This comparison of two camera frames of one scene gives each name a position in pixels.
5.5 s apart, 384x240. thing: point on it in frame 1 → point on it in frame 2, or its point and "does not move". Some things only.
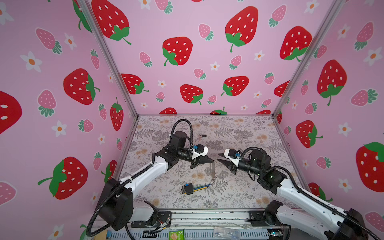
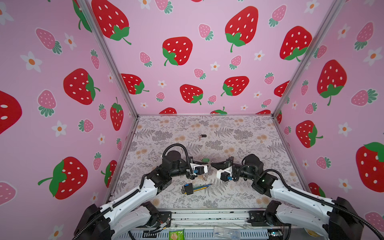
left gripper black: (204, 160) → (198, 162)
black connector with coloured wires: (189, 189) does not move
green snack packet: (176, 235) does not move
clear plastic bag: (228, 233) does not move
